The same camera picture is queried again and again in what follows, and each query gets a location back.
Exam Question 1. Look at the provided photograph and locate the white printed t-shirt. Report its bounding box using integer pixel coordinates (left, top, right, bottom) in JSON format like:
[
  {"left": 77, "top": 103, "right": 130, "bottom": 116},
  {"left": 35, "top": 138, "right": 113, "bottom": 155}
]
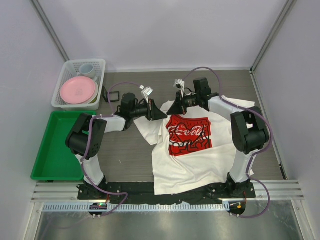
[{"left": 134, "top": 96, "right": 255, "bottom": 195}]

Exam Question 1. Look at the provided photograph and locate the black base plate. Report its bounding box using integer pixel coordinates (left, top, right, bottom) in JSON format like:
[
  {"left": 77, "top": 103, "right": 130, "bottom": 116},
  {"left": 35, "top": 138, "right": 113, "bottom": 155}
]
[{"left": 77, "top": 180, "right": 257, "bottom": 204}]

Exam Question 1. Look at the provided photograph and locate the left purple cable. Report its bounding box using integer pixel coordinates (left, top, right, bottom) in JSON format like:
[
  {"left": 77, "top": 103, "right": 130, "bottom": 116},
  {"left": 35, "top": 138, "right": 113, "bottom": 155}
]
[{"left": 80, "top": 81, "right": 145, "bottom": 217}]

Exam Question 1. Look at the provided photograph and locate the green plastic tray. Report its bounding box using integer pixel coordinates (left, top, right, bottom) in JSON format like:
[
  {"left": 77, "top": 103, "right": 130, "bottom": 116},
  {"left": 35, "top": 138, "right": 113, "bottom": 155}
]
[{"left": 30, "top": 111, "right": 84, "bottom": 182}]

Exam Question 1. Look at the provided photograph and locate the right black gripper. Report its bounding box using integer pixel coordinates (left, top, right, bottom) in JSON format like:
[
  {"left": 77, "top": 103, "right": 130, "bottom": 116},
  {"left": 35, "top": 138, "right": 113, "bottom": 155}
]
[{"left": 167, "top": 90, "right": 200, "bottom": 116}]

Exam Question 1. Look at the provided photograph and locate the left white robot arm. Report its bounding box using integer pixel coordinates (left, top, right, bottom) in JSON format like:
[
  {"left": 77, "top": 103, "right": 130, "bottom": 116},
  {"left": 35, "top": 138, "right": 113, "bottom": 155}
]
[{"left": 65, "top": 93, "right": 167, "bottom": 200}]

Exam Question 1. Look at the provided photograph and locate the black box with orange brooch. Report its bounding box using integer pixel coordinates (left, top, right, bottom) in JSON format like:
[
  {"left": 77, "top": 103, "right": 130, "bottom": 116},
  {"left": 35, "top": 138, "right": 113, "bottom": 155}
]
[{"left": 101, "top": 86, "right": 120, "bottom": 103}]

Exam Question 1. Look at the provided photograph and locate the light blue cup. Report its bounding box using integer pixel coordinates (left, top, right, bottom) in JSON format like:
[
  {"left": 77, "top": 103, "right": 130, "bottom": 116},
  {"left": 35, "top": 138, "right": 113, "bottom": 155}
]
[{"left": 77, "top": 63, "right": 97, "bottom": 81}]

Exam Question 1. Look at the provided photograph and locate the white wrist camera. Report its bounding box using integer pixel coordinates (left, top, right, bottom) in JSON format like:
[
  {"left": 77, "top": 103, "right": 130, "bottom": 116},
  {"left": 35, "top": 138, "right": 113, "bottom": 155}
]
[
  {"left": 139, "top": 85, "right": 154, "bottom": 102},
  {"left": 173, "top": 79, "right": 185, "bottom": 97}
]

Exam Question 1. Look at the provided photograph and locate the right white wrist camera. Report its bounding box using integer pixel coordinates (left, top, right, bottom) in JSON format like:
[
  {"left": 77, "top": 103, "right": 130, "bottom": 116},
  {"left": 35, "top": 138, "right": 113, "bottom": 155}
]
[{"left": 173, "top": 79, "right": 185, "bottom": 97}]

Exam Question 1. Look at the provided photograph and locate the white slotted cable duct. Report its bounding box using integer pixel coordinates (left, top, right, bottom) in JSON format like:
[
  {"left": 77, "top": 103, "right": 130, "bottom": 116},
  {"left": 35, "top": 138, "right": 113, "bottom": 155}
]
[{"left": 42, "top": 201, "right": 230, "bottom": 213}]

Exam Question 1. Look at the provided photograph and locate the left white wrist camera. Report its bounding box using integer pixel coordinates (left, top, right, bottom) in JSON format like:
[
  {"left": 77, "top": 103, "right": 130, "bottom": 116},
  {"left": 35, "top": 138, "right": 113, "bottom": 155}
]
[{"left": 139, "top": 85, "right": 154, "bottom": 102}]

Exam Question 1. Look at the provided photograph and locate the pink plate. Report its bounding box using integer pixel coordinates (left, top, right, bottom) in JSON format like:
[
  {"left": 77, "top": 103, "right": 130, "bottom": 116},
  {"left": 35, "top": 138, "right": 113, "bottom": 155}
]
[{"left": 60, "top": 76, "right": 96, "bottom": 105}]

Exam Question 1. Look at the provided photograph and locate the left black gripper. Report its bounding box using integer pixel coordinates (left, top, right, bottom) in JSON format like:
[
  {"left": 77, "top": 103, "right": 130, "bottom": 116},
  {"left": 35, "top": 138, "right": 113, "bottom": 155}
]
[{"left": 130, "top": 98, "right": 167, "bottom": 121}]

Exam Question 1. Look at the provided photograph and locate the white plastic basket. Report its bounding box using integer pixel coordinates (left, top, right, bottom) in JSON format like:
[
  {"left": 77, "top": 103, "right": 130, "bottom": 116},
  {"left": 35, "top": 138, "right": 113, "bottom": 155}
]
[{"left": 51, "top": 58, "right": 106, "bottom": 111}]

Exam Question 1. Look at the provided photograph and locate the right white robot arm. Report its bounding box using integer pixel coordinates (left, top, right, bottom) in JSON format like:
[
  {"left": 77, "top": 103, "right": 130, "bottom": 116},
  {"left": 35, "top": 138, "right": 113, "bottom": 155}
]
[{"left": 167, "top": 78, "right": 271, "bottom": 198}]

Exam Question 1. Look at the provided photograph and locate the yellow-green plate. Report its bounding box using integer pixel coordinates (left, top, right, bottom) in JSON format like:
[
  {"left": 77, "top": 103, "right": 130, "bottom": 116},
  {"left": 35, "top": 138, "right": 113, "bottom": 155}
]
[{"left": 88, "top": 82, "right": 99, "bottom": 104}]

